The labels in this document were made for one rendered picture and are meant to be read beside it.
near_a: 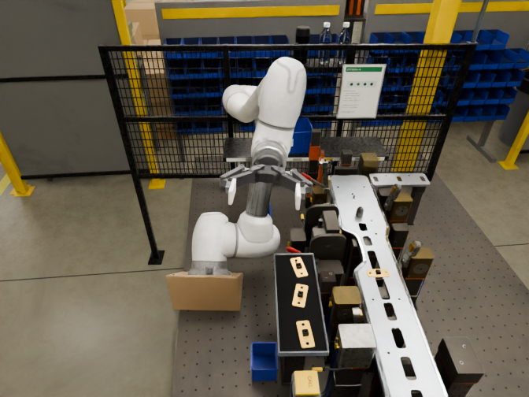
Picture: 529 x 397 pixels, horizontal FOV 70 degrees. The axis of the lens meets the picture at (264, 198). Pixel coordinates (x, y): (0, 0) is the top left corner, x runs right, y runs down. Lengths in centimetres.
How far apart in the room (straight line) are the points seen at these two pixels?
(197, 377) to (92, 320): 131
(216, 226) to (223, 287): 26
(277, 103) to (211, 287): 91
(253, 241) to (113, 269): 155
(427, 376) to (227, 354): 75
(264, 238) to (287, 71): 91
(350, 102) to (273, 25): 138
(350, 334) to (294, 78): 75
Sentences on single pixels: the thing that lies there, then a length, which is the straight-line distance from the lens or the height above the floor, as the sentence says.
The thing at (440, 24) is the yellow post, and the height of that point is 164.
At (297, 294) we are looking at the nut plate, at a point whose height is 117.
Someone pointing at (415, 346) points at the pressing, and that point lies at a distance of 140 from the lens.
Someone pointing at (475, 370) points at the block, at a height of 103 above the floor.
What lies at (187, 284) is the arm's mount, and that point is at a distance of 165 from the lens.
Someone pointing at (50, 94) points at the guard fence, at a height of 92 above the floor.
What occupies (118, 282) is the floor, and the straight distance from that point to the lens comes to 294.
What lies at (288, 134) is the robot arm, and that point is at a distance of 102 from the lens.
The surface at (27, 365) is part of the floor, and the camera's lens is 278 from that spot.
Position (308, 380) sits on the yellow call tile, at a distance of 109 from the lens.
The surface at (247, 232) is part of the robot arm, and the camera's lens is 168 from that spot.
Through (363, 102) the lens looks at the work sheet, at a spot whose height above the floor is 124.
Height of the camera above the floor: 213
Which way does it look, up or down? 38 degrees down
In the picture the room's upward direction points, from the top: straight up
